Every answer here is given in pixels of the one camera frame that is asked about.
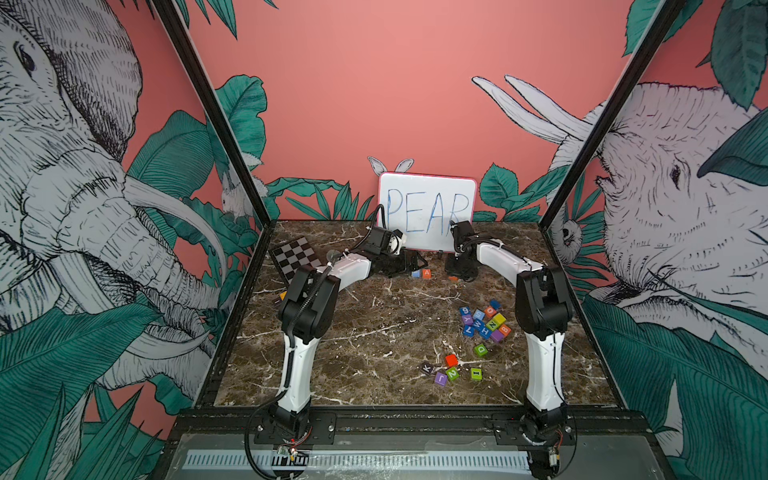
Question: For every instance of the pink framed whiteboard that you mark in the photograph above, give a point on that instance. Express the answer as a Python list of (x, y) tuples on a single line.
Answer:
[(423, 207)]

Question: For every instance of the yellow green N block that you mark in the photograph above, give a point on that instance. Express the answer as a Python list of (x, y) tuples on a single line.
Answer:
[(496, 322)]

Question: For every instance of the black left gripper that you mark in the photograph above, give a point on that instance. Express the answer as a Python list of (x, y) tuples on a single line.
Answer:
[(403, 267)]

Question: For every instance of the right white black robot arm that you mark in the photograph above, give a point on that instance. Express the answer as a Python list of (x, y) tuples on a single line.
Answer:
[(543, 307)]

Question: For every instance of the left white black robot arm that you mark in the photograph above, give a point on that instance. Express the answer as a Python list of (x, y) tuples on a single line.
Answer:
[(307, 311)]

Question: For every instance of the green N letter block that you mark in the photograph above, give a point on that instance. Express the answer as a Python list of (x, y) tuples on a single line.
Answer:
[(452, 373)]

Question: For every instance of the black frame post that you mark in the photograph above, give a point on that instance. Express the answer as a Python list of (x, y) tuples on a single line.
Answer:
[(651, 40), (176, 30)]

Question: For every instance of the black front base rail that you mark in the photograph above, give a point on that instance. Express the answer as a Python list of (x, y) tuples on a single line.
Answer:
[(328, 424)]

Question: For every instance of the green D letter block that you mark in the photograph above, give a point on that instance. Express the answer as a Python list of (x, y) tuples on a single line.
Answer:
[(480, 350)]

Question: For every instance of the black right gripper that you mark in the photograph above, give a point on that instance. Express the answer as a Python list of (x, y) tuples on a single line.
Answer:
[(449, 269)]

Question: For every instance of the black white checkered board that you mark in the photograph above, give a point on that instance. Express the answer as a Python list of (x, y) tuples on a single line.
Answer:
[(289, 256)]

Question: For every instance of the black frame post left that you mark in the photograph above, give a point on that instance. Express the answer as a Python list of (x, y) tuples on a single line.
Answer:
[(176, 30)]

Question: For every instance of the red letter block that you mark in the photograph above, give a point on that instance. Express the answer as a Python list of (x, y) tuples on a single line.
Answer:
[(450, 360)]

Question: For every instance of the black frame post right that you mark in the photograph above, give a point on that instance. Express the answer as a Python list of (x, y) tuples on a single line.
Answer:
[(651, 40)]

